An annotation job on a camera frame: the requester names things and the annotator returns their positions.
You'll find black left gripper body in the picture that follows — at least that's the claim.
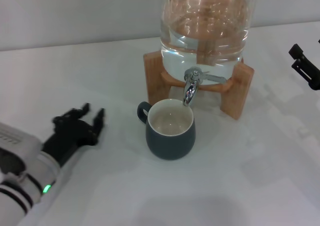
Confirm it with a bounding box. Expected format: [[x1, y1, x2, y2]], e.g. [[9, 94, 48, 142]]
[[41, 120, 98, 166]]

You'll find dark grey ceramic cup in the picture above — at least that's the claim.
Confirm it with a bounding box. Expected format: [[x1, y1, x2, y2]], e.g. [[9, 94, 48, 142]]
[[136, 98, 197, 160]]

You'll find chrome faucet tap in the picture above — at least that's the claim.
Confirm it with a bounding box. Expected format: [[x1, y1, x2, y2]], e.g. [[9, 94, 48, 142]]
[[182, 66, 228, 107]]

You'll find wooden dispenser stand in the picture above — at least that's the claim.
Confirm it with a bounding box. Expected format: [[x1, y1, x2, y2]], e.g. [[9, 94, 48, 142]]
[[143, 51, 255, 121]]

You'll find clear glass water jar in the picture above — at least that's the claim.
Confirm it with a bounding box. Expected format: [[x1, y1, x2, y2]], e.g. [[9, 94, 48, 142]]
[[159, 0, 258, 86]]

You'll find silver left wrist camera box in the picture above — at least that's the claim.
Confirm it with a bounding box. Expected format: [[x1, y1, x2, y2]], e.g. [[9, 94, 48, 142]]
[[0, 122, 42, 171]]

